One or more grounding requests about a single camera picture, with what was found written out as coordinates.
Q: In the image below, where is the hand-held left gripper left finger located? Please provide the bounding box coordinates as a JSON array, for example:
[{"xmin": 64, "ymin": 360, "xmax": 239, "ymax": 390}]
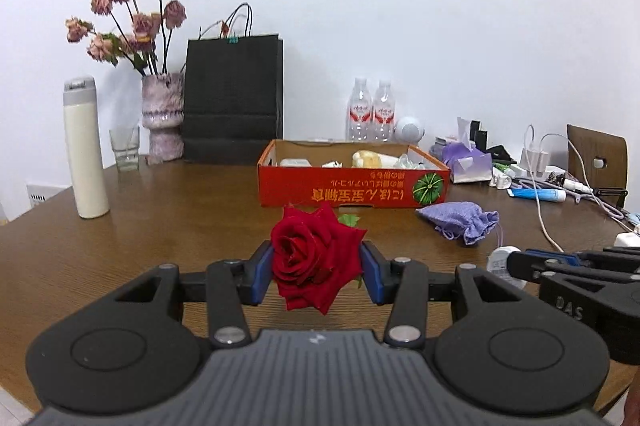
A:
[{"xmin": 115, "ymin": 240, "xmax": 275, "ymax": 348}]

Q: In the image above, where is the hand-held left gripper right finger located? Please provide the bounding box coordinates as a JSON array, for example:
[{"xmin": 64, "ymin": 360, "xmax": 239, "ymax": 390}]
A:
[{"xmin": 360, "ymin": 241, "xmax": 507, "ymax": 349}]

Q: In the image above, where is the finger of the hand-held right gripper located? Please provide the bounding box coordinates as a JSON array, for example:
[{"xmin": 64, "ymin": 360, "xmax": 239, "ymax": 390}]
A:
[
  {"xmin": 506, "ymin": 251, "xmax": 566, "ymax": 291},
  {"xmin": 525, "ymin": 247, "xmax": 640, "ymax": 274}
]

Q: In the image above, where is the white round case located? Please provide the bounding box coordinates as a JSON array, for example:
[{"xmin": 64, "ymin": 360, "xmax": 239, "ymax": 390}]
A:
[{"xmin": 487, "ymin": 246, "xmax": 524, "ymax": 281}]

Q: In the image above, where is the red rose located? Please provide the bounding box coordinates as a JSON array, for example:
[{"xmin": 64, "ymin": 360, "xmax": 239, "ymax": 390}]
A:
[{"xmin": 270, "ymin": 201, "xmax": 368, "ymax": 315}]

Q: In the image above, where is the red cardboard box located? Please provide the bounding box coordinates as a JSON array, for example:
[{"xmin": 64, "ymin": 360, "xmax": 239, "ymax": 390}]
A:
[{"xmin": 257, "ymin": 139, "xmax": 452, "ymax": 209}]

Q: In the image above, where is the blue tube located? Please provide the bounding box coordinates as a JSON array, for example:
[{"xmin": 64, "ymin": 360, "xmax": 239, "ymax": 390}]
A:
[{"xmin": 510, "ymin": 187, "xmax": 568, "ymax": 202}]

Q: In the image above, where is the brown wooden chair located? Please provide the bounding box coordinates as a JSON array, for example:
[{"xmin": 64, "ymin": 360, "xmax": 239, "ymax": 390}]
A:
[{"xmin": 567, "ymin": 124, "xmax": 629, "ymax": 210}]

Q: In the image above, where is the yellow white plush toy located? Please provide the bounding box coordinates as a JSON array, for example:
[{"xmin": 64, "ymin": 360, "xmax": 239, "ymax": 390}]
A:
[{"xmin": 351, "ymin": 150, "xmax": 397, "ymax": 170}]

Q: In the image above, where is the purple tissue pack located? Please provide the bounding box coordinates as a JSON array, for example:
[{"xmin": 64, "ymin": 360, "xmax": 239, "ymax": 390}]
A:
[{"xmin": 442, "ymin": 117, "xmax": 493, "ymax": 183}]

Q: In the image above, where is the white round speaker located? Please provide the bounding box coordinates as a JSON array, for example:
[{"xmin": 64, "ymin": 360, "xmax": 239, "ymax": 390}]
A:
[{"xmin": 395, "ymin": 116, "xmax": 426, "ymax": 145}]

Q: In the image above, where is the clear water bottle red label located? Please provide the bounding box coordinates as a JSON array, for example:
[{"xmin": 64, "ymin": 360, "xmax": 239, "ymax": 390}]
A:
[
  {"xmin": 346, "ymin": 78, "xmax": 375, "ymax": 143},
  {"xmin": 372, "ymin": 79, "xmax": 398, "ymax": 143}
]

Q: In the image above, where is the black paper bag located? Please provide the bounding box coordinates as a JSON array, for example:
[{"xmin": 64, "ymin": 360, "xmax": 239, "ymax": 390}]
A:
[{"xmin": 181, "ymin": 3, "xmax": 285, "ymax": 166}]

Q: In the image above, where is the clear drinking glass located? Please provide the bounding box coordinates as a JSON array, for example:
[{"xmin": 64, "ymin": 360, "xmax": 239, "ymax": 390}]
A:
[{"xmin": 109, "ymin": 126, "xmax": 141, "ymax": 173}]

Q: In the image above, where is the pink speckled vase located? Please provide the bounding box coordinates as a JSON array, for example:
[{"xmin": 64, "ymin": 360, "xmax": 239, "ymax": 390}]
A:
[{"xmin": 141, "ymin": 73, "xmax": 185, "ymax": 165}]

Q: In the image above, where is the white thermos bottle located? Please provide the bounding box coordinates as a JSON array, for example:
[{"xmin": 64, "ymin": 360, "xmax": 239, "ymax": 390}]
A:
[{"xmin": 63, "ymin": 77, "xmax": 111, "ymax": 220}]

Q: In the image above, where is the bunch of dried roses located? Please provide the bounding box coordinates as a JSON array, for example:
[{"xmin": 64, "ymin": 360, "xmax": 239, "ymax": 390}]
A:
[{"xmin": 65, "ymin": 0, "xmax": 187, "ymax": 78}]

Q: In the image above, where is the white cable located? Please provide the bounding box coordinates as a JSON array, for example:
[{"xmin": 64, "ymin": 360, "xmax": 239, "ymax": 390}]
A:
[{"xmin": 530, "ymin": 133, "xmax": 637, "ymax": 253}]

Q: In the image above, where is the purple drawstring pouch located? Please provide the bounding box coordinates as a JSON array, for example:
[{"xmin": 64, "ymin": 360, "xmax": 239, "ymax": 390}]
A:
[{"xmin": 415, "ymin": 202, "xmax": 501, "ymax": 248}]

